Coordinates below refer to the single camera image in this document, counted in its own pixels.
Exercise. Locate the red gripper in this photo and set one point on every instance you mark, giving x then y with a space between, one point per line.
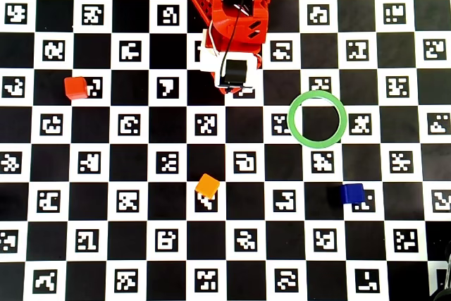
235 72

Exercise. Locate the orange cube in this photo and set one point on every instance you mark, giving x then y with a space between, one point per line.
208 185

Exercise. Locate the red cube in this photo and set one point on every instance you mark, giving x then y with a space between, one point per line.
75 87

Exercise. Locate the blue cube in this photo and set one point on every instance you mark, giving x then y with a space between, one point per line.
351 193

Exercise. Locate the black white marker checkerboard mat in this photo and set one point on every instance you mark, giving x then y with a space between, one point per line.
91 54

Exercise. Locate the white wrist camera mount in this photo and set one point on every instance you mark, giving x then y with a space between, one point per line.
211 61

